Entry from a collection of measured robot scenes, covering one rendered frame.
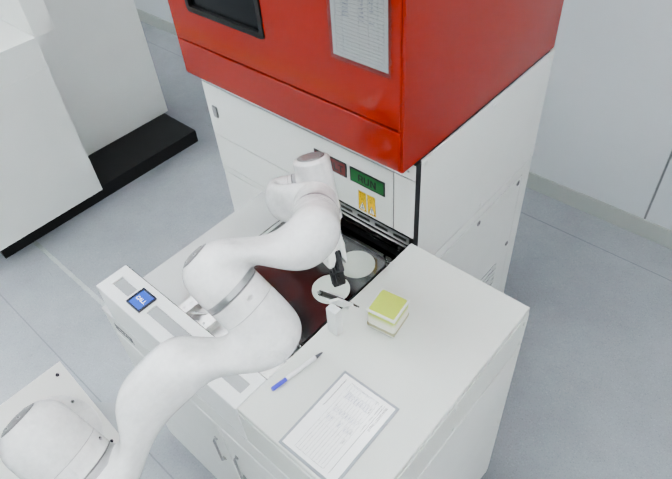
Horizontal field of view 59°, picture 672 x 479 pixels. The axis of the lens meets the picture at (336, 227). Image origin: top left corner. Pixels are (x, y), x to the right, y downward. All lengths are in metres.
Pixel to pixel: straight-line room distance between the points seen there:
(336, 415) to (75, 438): 0.50
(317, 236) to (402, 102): 0.44
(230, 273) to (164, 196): 2.51
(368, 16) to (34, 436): 0.93
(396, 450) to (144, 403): 0.51
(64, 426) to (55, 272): 2.19
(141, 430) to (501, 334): 0.80
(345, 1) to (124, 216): 2.35
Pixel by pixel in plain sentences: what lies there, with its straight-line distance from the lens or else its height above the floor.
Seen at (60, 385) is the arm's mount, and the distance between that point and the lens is 1.48.
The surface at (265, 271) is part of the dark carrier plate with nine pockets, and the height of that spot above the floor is 0.90.
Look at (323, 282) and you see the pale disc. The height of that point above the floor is 0.90.
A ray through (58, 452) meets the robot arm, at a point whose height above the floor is 1.24.
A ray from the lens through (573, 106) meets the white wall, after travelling 2.95.
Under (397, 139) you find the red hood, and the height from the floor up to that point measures 1.32.
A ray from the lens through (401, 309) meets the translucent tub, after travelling 1.34.
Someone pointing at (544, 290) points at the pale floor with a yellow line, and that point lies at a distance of 2.80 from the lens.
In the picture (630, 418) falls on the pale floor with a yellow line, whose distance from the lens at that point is 2.54.
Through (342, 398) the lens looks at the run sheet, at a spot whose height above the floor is 0.97.
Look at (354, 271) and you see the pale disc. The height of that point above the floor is 0.90.
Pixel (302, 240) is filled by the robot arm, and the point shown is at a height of 1.43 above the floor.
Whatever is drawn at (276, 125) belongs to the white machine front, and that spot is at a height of 1.14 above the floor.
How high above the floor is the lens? 2.09
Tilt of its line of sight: 44 degrees down
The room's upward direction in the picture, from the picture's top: 5 degrees counter-clockwise
